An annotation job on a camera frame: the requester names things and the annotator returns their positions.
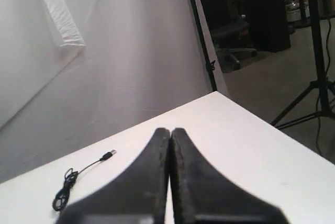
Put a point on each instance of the grey backdrop cloth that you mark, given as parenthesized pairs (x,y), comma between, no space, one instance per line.
(142,58)

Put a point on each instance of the black backdrop stand pole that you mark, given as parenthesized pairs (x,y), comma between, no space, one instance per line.
(208,64)

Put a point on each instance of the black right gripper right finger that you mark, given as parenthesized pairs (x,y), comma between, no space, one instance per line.
(201,194)

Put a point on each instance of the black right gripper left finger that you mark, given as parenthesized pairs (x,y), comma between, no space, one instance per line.
(137,195)

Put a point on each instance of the black office chair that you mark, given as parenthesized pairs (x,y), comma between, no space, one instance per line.
(226,32)

